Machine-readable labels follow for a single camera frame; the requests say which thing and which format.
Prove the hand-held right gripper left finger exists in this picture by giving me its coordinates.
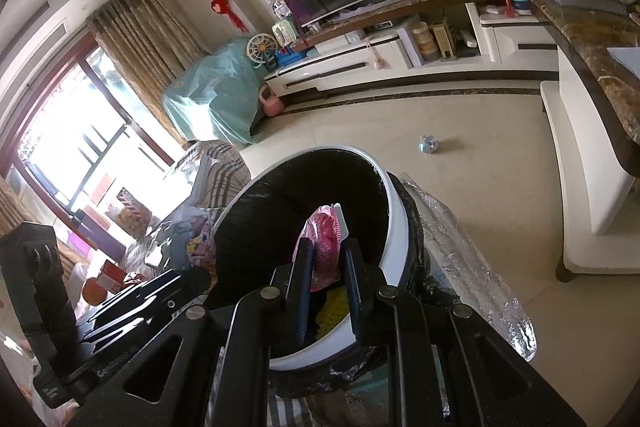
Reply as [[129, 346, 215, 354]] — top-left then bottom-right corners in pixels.
[[65, 238, 321, 427]]

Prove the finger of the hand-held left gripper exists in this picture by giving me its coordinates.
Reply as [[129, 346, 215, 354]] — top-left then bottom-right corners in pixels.
[[74, 296, 202, 344], [111, 267, 212, 309]]

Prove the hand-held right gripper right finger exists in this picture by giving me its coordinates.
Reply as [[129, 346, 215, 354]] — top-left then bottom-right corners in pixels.
[[342, 238, 587, 427]]

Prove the pink snack packet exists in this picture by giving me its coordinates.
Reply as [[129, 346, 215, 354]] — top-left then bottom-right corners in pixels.
[[292, 203, 347, 292]]

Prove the white bin with black bag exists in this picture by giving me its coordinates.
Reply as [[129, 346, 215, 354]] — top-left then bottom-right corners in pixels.
[[210, 146, 427, 375]]

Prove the yellow crumpled wrapper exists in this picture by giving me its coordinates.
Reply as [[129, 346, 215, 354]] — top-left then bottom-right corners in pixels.
[[316, 286, 354, 344]]

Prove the orange round object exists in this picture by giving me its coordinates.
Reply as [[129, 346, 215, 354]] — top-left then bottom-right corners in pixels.
[[82, 279, 109, 306]]

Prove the cartoon printed bag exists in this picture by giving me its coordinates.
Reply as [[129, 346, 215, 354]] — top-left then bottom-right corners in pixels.
[[164, 206, 219, 274]]

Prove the red box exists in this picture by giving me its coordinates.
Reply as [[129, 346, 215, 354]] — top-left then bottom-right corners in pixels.
[[94, 259, 124, 294]]

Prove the patterned cardboard box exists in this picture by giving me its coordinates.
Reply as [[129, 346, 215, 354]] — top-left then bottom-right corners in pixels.
[[116, 188, 152, 239]]

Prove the purple box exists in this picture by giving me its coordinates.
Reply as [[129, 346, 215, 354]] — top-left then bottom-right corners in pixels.
[[74, 206, 127, 259]]

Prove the beige patterned curtain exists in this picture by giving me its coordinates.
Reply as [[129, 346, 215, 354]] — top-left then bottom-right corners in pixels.
[[87, 0, 212, 148], [0, 177, 33, 233]]

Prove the brown framed balcony window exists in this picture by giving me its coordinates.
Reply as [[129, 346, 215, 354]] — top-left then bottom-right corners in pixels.
[[9, 44, 187, 228]]

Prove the pink watering can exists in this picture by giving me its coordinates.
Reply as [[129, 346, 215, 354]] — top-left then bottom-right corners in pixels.
[[258, 87, 285, 117]]

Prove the teal covered furniture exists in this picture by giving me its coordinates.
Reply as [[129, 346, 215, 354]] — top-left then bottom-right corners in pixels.
[[162, 38, 272, 146]]

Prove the blue toy basket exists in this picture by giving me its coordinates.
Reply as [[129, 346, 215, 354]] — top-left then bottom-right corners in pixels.
[[274, 49, 307, 68]]

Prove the white television cabinet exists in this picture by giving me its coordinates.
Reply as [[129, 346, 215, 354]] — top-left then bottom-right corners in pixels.
[[264, 0, 559, 96]]

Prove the ferris wheel toy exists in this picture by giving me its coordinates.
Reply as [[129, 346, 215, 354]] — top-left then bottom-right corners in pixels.
[[245, 33, 277, 68]]

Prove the stack of beige jars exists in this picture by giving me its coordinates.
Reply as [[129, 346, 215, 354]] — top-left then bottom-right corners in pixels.
[[410, 22, 439, 63]]

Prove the green toy box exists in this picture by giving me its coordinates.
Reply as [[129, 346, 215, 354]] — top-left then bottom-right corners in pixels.
[[271, 19, 296, 46]]

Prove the wooden abacus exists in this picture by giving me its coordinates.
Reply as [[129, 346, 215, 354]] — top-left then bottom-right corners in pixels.
[[432, 22, 456, 60]]

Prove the white cabinet with marble top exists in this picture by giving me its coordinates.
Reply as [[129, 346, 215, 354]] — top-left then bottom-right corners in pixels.
[[527, 0, 640, 284]]

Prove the white paper sheet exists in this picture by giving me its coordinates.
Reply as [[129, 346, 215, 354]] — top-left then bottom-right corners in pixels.
[[607, 46, 640, 78]]

